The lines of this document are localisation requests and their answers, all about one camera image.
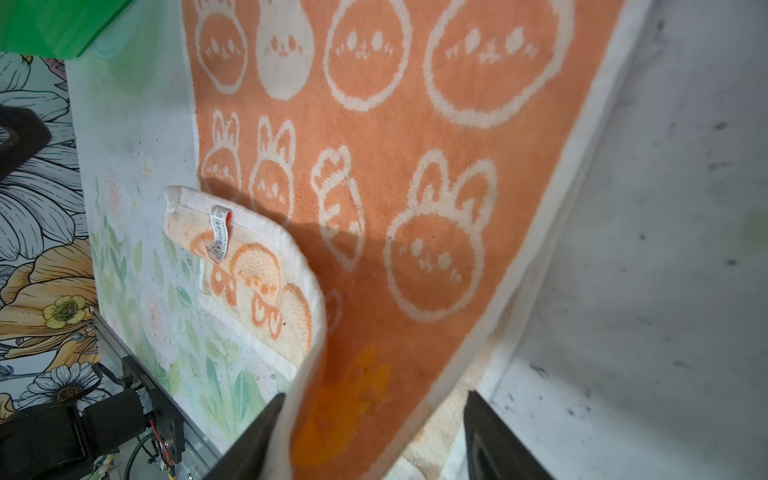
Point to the orange pink patterned towel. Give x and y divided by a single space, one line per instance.
375 179

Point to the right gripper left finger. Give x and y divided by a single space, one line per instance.
245 459

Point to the green plastic basket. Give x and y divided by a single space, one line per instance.
61 29

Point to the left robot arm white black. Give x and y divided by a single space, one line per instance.
57 440

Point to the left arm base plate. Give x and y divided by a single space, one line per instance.
165 419

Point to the aluminium front rail frame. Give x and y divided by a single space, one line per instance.
190 450

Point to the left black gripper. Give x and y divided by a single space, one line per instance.
27 135

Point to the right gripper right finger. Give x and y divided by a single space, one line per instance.
493 451

